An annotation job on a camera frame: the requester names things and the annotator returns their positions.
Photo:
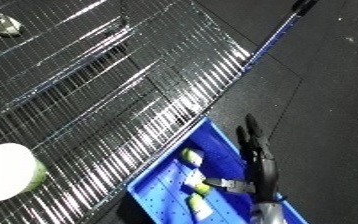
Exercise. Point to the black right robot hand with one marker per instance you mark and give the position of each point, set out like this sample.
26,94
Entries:
264,170

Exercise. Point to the pale right robot arm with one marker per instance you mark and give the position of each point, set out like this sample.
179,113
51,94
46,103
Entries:
269,213

